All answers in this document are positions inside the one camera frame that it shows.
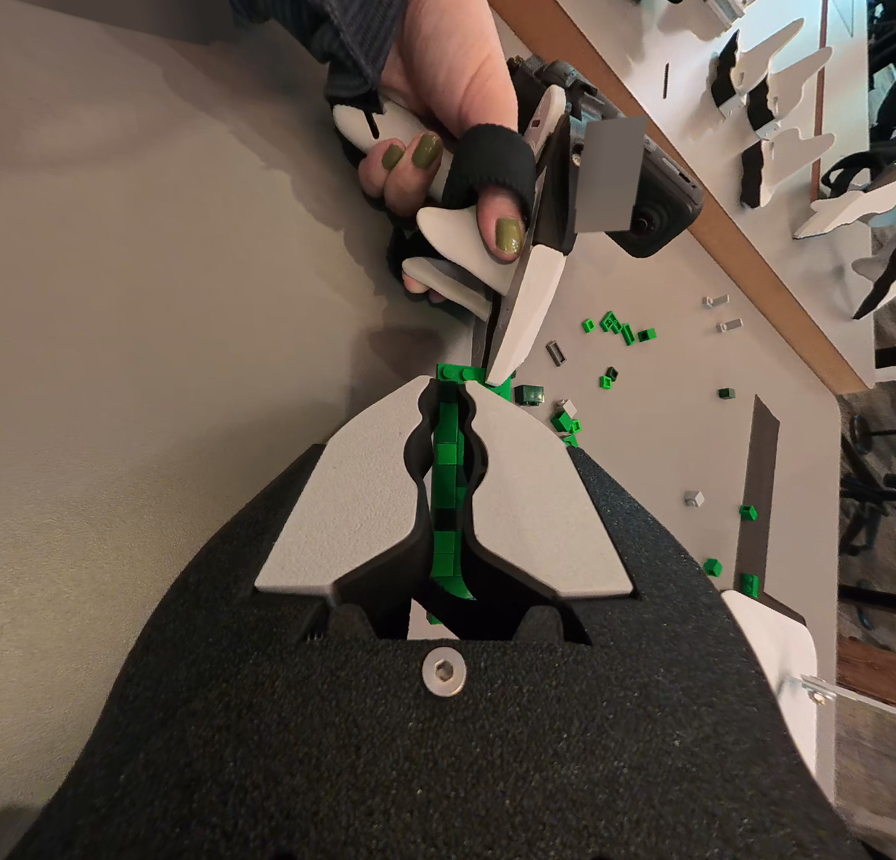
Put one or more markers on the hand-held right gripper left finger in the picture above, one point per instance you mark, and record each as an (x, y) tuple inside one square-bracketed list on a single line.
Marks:
[(336, 503)]

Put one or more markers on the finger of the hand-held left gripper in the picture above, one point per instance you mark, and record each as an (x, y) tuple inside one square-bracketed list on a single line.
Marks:
[(488, 335), (532, 307)]

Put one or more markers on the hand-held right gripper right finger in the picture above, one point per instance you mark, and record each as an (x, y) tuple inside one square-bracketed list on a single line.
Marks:
[(546, 517)]

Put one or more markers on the green toy brick assembly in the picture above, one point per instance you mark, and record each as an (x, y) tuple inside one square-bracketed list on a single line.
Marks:
[(444, 454)]

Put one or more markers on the person's left forearm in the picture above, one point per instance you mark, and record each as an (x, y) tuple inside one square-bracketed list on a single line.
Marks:
[(315, 12)]

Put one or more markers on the person's left hand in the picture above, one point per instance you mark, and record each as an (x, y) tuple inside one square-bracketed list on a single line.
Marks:
[(448, 68)]

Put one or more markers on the dark grey hollow brick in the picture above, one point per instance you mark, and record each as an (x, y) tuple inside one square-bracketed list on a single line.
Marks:
[(556, 352)]

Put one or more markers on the scattered small green bricks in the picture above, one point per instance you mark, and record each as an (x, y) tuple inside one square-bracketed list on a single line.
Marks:
[(609, 322)]

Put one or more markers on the white wedge plate black edge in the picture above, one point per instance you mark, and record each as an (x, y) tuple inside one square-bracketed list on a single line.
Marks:
[(791, 163), (759, 61), (878, 279), (850, 212), (791, 89)]

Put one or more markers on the dark grey strip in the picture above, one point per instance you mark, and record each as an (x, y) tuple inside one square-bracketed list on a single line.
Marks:
[(759, 489)]

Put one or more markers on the white rounded plastic part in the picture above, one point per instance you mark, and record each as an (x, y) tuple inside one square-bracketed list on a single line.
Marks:
[(770, 664)]

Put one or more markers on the black office chair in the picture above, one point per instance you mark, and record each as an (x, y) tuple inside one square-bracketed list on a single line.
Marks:
[(868, 489)]

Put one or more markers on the small metal bracket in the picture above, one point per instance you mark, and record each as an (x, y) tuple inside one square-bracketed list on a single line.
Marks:
[(817, 690)]

